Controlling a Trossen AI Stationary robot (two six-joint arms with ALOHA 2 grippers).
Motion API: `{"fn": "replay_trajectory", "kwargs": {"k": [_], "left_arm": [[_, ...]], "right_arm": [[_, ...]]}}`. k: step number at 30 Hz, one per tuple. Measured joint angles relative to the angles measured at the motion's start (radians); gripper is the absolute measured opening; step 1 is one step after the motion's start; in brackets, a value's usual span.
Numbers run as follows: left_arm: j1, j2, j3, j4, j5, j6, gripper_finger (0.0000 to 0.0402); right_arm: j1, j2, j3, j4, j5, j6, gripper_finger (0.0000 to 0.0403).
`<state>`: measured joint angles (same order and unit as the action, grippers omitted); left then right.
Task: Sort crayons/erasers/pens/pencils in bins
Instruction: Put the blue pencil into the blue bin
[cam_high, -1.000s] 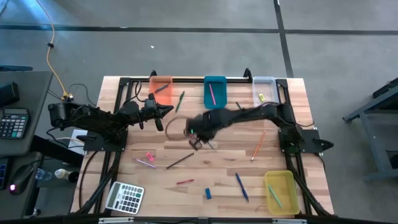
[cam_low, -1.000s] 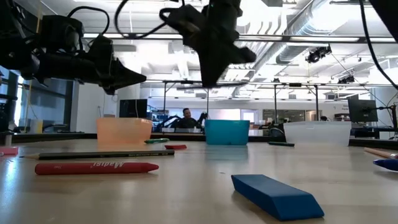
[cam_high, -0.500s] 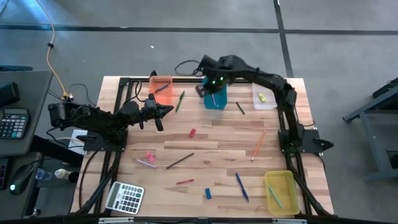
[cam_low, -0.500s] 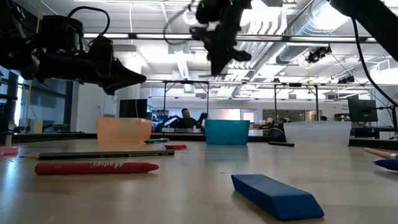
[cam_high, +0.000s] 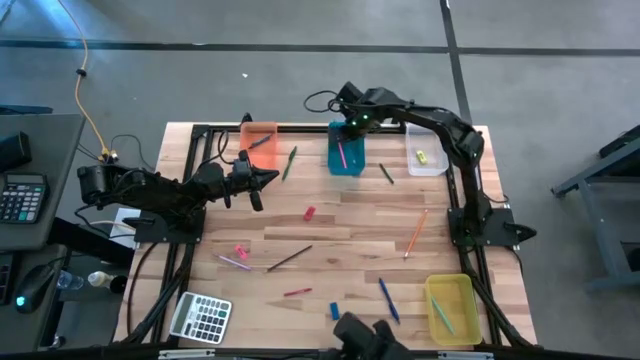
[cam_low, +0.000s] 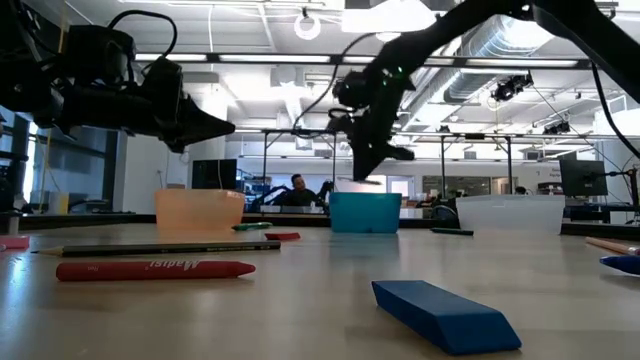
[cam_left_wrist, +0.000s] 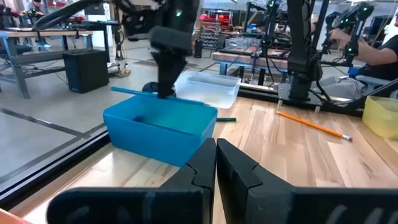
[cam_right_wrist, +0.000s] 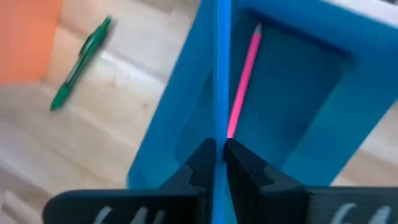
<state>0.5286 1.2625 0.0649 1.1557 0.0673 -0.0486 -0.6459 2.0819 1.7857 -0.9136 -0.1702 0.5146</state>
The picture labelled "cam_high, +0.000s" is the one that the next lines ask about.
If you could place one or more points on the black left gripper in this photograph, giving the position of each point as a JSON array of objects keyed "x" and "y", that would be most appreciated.
[{"x": 239, "y": 185}]

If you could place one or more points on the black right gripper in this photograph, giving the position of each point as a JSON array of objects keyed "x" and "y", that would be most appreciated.
[{"x": 359, "y": 117}]

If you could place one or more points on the orange translucent plastic bin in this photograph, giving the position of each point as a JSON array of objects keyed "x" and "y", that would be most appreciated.
[{"x": 255, "y": 157}]

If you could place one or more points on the pink pencil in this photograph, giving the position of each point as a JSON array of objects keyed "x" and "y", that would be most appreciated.
[{"x": 342, "y": 155}]

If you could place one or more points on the green pen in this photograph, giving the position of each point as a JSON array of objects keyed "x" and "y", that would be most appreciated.
[{"x": 289, "y": 163}]

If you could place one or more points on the dark purple crayon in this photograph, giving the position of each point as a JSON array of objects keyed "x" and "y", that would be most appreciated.
[{"x": 260, "y": 142}]

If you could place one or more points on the blue plastic bin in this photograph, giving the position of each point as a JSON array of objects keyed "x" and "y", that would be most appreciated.
[{"x": 334, "y": 167}]

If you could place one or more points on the dark green crayon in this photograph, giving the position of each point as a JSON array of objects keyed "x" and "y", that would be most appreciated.
[{"x": 386, "y": 173}]

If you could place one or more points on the red eraser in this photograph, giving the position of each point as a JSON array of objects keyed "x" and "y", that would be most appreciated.
[{"x": 309, "y": 213}]

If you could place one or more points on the yellow eraser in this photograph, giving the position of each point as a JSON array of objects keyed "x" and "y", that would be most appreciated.
[{"x": 422, "y": 157}]

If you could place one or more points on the pink clip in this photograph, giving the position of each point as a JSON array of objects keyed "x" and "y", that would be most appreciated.
[{"x": 241, "y": 252}]

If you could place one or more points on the dark green pencil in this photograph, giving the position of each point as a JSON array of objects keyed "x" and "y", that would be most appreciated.
[{"x": 289, "y": 258}]

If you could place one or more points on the purple pen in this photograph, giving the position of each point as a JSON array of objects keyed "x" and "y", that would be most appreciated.
[{"x": 233, "y": 263}]

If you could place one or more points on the orange pencil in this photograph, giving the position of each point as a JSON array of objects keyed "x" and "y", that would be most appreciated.
[{"x": 416, "y": 233}]

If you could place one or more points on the red crayon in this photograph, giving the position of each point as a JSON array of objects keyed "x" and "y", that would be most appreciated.
[{"x": 298, "y": 292}]

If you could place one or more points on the blue eraser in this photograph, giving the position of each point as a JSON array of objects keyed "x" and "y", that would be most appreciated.
[{"x": 334, "y": 311}]

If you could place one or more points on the blue pen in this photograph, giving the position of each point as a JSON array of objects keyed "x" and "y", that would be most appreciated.
[{"x": 389, "y": 300}]

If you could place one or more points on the teal pen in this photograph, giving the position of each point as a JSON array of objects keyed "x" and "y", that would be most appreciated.
[{"x": 443, "y": 315}]

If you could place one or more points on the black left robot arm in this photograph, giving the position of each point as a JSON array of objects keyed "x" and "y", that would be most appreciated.
[{"x": 160, "y": 195}]

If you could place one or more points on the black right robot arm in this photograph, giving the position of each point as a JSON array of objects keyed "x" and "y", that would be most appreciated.
[{"x": 460, "y": 135}]

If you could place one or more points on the black table clamp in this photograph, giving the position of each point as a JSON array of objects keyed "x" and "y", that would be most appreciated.
[{"x": 246, "y": 119}]

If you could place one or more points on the clear plastic bin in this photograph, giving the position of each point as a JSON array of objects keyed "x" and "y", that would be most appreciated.
[{"x": 435, "y": 165}]

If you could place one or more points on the black base lever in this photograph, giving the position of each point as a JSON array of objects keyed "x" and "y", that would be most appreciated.
[
  {"x": 520, "y": 231},
  {"x": 137, "y": 220}
]

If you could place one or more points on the white paper sheet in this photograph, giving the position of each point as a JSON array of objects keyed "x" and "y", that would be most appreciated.
[{"x": 120, "y": 235}]

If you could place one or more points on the white calculator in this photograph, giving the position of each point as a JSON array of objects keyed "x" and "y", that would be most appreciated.
[{"x": 200, "y": 318}]

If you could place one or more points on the white bottle black cap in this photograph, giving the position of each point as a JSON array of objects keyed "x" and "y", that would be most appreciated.
[{"x": 100, "y": 279}]

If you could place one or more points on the yellow translucent plastic bin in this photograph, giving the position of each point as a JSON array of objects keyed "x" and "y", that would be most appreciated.
[{"x": 465, "y": 300}]

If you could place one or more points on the grey desk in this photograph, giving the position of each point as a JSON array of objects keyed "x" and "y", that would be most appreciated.
[{"x": 55, "y": 150}]

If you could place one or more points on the clear water bottle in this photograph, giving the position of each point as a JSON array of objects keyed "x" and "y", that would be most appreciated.
[{"x": 70, "y": 281}]

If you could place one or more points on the black calculator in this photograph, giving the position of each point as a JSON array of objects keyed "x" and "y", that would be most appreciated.
[{"x": 22, "y": 200}]

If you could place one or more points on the blue grey metal cart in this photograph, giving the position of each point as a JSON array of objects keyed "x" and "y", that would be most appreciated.
[{"x": 595, "y": 175}]

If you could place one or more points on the black box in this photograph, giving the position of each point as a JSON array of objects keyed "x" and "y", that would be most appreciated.
[{"x": 14, "y": 151}]

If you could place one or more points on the black computer mouse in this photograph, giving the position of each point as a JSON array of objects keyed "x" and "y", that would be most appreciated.
[{"x": 32, "y": 290}]

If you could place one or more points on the black keyboard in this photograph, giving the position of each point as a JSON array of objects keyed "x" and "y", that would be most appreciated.
[{"x": 5, "y": 277}]

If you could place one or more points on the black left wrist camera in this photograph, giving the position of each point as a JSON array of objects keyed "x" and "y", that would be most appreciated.
[{"x": 243, "y": 167}]

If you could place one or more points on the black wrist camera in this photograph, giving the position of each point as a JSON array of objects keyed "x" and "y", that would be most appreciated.
[
  {"x": 243, "y": 167},
  {"x": 350, "y": 93}
]

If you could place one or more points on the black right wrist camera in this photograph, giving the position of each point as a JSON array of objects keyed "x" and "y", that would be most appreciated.
[{"x": 350, "y": 93}]

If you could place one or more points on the black aluminium table frame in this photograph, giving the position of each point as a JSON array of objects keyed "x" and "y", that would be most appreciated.
[{"x": 300, "y": 129}]

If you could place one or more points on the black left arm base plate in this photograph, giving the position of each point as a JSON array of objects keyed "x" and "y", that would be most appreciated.
[{"x": 170, "y": 232}]

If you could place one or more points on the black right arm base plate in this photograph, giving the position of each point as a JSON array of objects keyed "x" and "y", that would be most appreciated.
[{"x": 495, "y": 227}]

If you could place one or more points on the silver frame bracket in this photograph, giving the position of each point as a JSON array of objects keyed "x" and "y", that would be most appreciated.
[
  {"x": 465, "y": 355},
  {"x": 185, "y": 354}
]

